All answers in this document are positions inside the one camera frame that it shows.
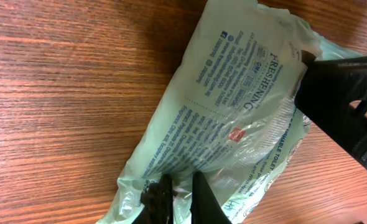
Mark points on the grey plastic mesh basket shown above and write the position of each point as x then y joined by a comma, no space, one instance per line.
333,94

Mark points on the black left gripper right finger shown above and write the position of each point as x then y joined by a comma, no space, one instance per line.
205,208

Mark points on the mint green wipes packet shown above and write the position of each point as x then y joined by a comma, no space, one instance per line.
228,111

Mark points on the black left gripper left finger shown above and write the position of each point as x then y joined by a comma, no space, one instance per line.
158,203

